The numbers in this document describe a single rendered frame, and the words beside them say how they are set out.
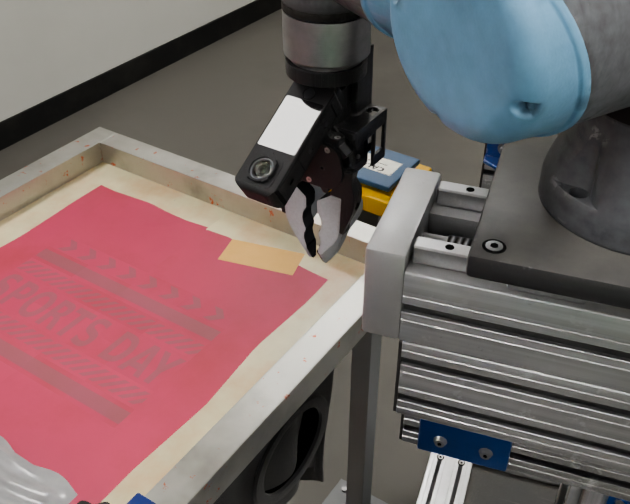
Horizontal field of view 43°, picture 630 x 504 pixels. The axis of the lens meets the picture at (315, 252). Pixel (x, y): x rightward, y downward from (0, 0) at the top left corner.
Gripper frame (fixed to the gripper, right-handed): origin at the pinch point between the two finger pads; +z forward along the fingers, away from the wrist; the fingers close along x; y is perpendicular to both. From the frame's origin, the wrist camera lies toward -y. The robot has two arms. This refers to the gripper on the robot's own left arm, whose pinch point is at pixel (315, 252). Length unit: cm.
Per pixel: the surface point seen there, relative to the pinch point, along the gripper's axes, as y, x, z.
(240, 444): -15.9, -1.9, 12.0
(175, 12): 220, 227, 92
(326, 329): 2.2, 0.1, 12.3
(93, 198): 10.4, 46.0, 16.0
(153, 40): 203, 227, 100
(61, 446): -23.9, 14.9, 15.4
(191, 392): -11.1, 8.8, 15.6
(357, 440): 37, 15, 77
